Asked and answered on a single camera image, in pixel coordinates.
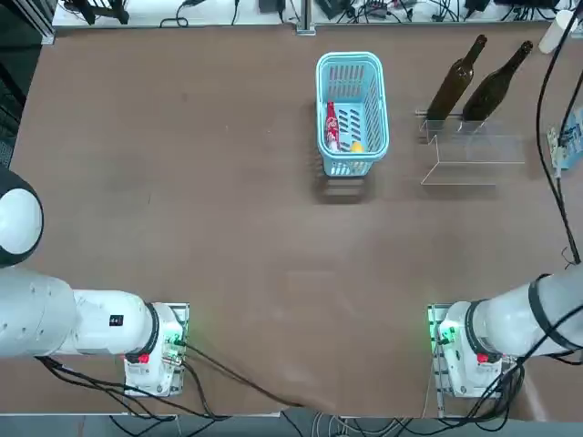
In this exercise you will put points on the brown straight-shouldered wine bottle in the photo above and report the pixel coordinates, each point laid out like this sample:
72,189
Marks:
451,86

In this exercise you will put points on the brown sloped-shoulder wine bottle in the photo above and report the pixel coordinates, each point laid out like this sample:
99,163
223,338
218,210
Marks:
489,93

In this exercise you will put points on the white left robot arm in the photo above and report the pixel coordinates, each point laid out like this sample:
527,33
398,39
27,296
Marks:
100,318

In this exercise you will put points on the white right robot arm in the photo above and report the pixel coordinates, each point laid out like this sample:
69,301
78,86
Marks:
501,314

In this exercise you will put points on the clear acrylic stepped shelf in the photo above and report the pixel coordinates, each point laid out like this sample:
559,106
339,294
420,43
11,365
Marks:
478,150

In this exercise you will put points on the light blue plastic basket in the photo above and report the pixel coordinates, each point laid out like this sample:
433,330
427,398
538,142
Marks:
350,159

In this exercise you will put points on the yellow lemon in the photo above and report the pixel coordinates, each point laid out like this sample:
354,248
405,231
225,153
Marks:
356,146

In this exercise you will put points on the red cola bottle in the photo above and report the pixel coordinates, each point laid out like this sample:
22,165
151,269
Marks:
331,127

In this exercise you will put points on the blue printed paper bag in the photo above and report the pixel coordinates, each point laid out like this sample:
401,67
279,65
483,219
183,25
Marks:
569,145

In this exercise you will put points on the white paper cup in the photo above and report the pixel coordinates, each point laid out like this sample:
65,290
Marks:
556,29

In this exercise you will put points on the white post bracket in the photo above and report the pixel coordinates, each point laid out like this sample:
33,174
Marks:
306,30

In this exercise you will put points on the aluminium camera post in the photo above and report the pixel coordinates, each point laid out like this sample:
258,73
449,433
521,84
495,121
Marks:
306,13

